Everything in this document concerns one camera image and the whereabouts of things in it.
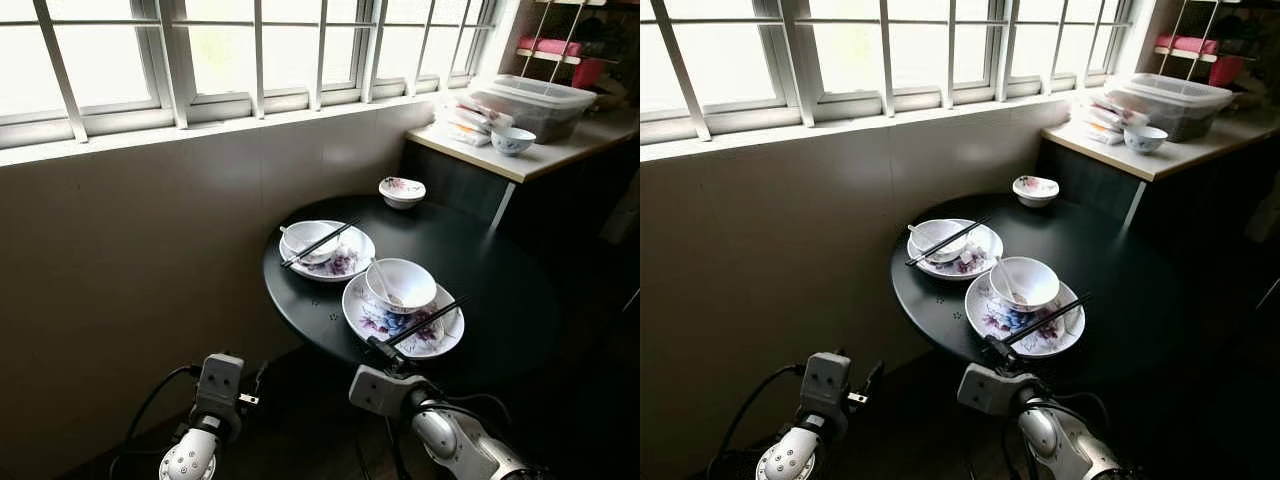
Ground white barred window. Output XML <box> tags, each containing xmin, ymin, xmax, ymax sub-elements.
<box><xmin>640</xmin><ymin>0</ymin><xmax>1138</xmax><ymax>147</ymax></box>
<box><xmin>0</xmin><ymin>0</ymin><xmax>501</xmax><ymax>151</ymax></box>

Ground white floral plate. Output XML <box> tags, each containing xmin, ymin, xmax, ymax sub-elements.
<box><xmin>279</xmin><ymin>221</ymin><xmax>377</xmax><ymax>283</ymax></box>
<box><xmin>965</xmin><ymin>270</ymin><xmax>1087</xmax><ymax>358</ymax></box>
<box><xmin>342</xmin><ymin>272</ymin><xmax>466</xmax><ymax>359</ymax></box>
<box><xmin>907</xmin><ymin>219</ymin><xmax>1004</xmax><ymax>281</ymax></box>

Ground white porcelain bowl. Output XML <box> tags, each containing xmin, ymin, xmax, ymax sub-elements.
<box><xmin>364</xmin><ymin>258</ymin><xmax>438</xmax><ymax>315</ymax></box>
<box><xmin>281</xmin><ymin>221</ymin><xmax>344</xmax><ymax>266</ymax></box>
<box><xmin>908</xmin><ymin>219</ymin><xmax>971</xmax><ymax>264</ymax></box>
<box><xmin>989</xmin><ymin>256</ymin><xmax>1061</xmax><ymax>312</ymax></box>

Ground clear plastic lidded container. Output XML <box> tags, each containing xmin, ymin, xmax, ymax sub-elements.
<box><xmin>1104</xmin><ymin>72</ymin><xmax>1235</xmax><ymax>143</ymax></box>
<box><xmin>469</xmin><ymin>74</ymin><xmax>599</xmax><ymax>145</ymax></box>

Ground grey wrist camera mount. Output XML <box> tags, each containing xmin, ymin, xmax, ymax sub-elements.
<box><xmin>957</xmin><ymin>363</ymin><xmax>1028</xmax><ymax>417</ymax></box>
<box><xmin>802</xmin><ymin>351</ymin><xmax>853</xmax><ymax>421</ymax></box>
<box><xmin>194</xmin><ymin>353</ymin><xmax>245</xmax><ymax>423</ymax></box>
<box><xmin>348</xmin><ymin>364</ymin><xmax>417</xmax><ymax>417</ymax></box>

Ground dark cabinet with beige top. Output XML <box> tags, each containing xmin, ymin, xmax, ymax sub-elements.
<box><xmin>400</xmin><ymin>104</ymin><xmax>641</xmax><ymax>261</ymax></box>
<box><xmin>1034</xmin><ymin>106</ymin><xmax>1280</xmax><ymax>251</ymax></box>

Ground white blue patterned bowl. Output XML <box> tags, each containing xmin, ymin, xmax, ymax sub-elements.
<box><xmin>1122</xmin><ymin>124</ymin><xmax>1170</xmax><ymax>156</ymax></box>
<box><xmin>490</xmin><ymin>126</ymin><xmax>538</xmax><ymax>158</ymax></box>

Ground round black table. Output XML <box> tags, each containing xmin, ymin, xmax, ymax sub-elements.
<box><xmin>890</xmin><ymin>192</ymin><xmax>1188</xmax><ymax>389</ymax></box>
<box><xmin>262</xmin><ymin>194</ymin><xmax>562</xmax><ymax>389</ymax></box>

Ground stack of white packets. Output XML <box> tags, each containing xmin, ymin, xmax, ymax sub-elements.
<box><xmin>1069</xmin><ymin>92</ymin><xmax>1151</xmax><ymax>147</ymax></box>
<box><xmin>434</xmin><ymin>92</ymin><xmax>515</xmax><ymax>149</ymax></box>

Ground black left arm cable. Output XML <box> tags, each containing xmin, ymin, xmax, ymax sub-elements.
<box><xmin>108</xmin><ymin>364</ymin><xmax>201</xmax><ymax>479</ymax></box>
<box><xmin>705</xmin><ymin>362</ymin><xmax>807</xmax><ymax>479</ymax></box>

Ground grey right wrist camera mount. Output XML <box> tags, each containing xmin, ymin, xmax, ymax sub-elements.
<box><xmin>957</xmin><ymin>363</ymin><xmax>1028</xmax><ymax>417</ymax></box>
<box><xmin>348</xmin><ymin>364</ymin><xmax>417</xmax><ymax>417</ymax></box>

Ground wooden shelf rack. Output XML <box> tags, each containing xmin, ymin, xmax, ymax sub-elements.
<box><xmin>1152</xmin><ymin>0</ymin><xmax>1280</xmax><ymax>89</ymax></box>
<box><xmin>514</xmin><ymin>0</ymin><xmax>641</xmax><ymax>93</ymax></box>

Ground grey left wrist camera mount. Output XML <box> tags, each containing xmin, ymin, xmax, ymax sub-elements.
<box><xmin>194</xmin><ymin>353</ymin><xmax>245</xmax><ymax>423</ymax></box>
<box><xmin>802</xmin><ymin>351</ymin><xmax>853</xmax><ymax>421</ymax></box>

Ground black chopstick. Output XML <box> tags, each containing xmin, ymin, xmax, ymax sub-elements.
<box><xmin>281</xmin><ymin>218</ymin><xmax>359</xmax><ymax>266</ymax></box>
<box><xmin>909</xmin><ymin>218</ymin><xmax>994</xmax><ymax>268</ymax></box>
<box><xmin>285</xmin><ymin>221</ymin><xmax>363</xmax><ymax>269</ymax></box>
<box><xmin>385</xmin><ymin>297</ymin><xmax>465</xmax><ymax>345</ymax></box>
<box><xmin>1010</xmin><ymin>294</ymin><xmax>1092</xmax><ymax>347</ymax></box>
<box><xmin>1004</xmin><ymin>292</ymin><xmax>1087</xmax><ymax>343</ymax></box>
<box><xmin>392</xmin><ymin>299</ymin><xmax>470</xmax><ymax>349</ymax></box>
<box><xmin>905</xmin><ymin>215</ymin><xmax>989</xmax><ymax>265</ymax></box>

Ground small floral bowl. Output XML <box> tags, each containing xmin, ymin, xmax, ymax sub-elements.
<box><xmin>379</xmin><ymin>177</ymin><xmax>427</xmax><ymax>210</ymax></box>
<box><xmin>1012</xmin><ymin>175</ymin><xmax>1061</xmax><ymax>208</ymax></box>

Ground pink folded cloth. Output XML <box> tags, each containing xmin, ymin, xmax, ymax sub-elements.
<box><xmin>516</xmin><ymin>37</ymin><xmax>584</xmax><ymax>59</ymax></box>
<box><xmin>1157</xmin><ymin>35</ymin><xmax>1221</xmax><ymax>57</ymax></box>

